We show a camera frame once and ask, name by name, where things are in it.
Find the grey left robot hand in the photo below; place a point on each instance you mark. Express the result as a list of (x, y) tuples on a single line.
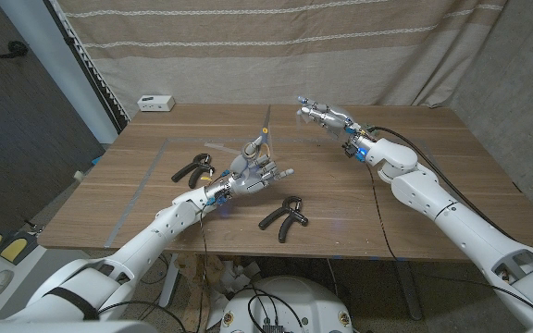
[(248, 180)]

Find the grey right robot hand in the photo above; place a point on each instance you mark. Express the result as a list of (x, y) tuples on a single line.
[(336, 118)]

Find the stretched clear tape strip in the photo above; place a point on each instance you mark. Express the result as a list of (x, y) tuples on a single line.
[(222, 148)]

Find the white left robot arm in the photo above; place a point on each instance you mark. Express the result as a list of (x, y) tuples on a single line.
[(141, 245)]

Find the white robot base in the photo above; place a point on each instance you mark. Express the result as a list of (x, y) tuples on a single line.
[(303, 296)]

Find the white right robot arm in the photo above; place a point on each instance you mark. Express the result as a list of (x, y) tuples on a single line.
[(447, 208)]

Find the black hand grip exerciser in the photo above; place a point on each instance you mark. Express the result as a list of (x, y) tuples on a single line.
[(184, 172), (272, 217)]

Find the beige striped curtain backdrop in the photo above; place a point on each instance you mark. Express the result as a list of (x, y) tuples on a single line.
[(266, 46)]

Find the crumpled white paper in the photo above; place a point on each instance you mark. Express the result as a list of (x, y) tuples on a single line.
[(234, 282)]

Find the white power strip box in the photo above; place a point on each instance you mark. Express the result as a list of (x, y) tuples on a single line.
[(155, 103)]

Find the white table leg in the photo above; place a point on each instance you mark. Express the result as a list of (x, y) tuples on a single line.
[(170, 287)]

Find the brown cardboard piece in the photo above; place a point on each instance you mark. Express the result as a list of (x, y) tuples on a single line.
[(192, 300)]

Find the small blue object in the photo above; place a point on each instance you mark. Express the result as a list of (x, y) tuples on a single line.
[(96, 160)]

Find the small white roll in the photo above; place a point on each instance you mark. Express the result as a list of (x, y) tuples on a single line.
[(79, 176)]

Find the grey table leg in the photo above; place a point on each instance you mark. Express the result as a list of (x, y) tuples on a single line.
[(409, 291)]

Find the dark grey door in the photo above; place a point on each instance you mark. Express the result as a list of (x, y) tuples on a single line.
[(16, 139)]

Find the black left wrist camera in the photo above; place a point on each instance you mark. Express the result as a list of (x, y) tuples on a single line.
[(220, 200)]

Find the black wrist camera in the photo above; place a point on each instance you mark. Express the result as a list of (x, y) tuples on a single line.
[(220, 200), (352, 150)]

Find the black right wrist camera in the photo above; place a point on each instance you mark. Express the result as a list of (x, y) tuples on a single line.
[(352, 150)]

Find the black zigzag curtain rail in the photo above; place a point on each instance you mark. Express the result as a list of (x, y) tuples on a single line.
[(86, 69)]

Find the white door frame post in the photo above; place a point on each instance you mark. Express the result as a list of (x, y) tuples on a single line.
[(63, 69)]

